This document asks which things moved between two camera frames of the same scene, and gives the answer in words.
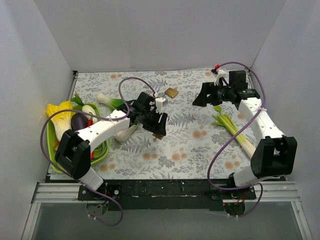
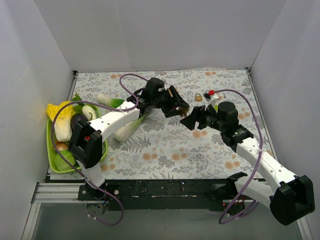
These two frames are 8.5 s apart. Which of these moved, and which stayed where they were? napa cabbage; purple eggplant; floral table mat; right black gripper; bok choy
Moved: right black gripper
Stayed: floral table mat; purple eggplant; bok choy; napa cabbage
